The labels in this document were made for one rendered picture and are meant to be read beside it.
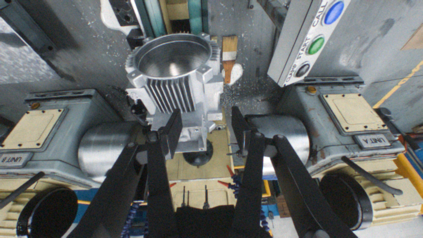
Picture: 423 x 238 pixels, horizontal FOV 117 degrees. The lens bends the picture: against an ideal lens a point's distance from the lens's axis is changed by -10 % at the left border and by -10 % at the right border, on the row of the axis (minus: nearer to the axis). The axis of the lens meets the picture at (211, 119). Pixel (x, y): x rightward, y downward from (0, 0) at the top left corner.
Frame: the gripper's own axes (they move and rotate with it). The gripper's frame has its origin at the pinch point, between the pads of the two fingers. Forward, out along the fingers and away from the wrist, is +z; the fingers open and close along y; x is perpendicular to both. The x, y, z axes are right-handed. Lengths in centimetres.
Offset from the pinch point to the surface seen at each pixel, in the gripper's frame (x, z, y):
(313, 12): 13.0, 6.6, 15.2
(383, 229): -444, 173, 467
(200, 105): -2.1, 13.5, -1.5
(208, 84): 2.4, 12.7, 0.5
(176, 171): -40, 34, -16
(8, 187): -30, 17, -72
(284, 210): -427, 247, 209
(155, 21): 15.3, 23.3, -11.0
